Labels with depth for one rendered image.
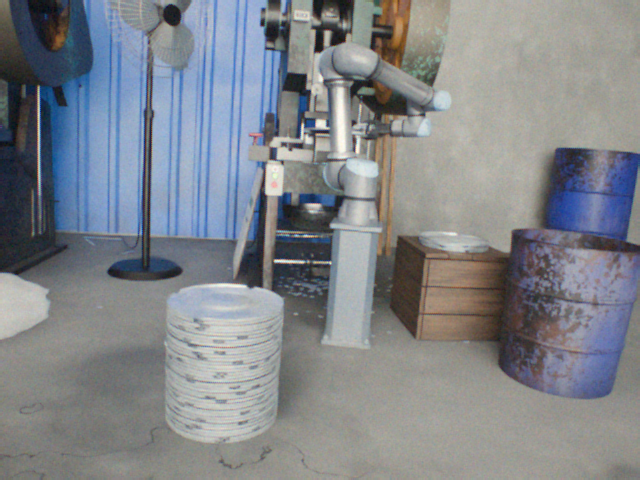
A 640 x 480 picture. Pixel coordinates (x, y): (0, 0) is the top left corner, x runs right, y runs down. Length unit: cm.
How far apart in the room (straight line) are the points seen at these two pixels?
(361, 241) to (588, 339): 79
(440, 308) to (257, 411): 96
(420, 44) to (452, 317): 118
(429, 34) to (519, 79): 207
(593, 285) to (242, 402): 106
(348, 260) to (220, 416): 77
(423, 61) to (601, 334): 135
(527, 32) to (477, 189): 130
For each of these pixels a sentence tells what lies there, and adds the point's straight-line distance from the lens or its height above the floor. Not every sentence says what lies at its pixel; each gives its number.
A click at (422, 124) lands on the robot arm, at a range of 205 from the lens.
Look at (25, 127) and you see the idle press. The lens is 298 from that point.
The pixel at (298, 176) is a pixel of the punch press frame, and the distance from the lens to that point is 229.
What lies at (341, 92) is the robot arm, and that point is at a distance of 186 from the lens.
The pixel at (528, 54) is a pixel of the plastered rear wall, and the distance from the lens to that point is 437.
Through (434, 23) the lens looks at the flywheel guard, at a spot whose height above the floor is 129.
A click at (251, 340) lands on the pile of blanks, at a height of 26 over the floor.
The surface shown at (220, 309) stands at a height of 31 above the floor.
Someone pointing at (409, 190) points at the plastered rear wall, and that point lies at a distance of 390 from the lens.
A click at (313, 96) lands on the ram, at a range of 246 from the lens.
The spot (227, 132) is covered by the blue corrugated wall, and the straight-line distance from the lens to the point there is 363.
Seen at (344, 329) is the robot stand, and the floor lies 6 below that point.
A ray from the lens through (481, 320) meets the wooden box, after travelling 205.
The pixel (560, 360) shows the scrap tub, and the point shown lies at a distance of 170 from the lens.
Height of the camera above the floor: 69
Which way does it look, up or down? 10 degrees down
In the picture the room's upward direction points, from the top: 4 degrees clockwise
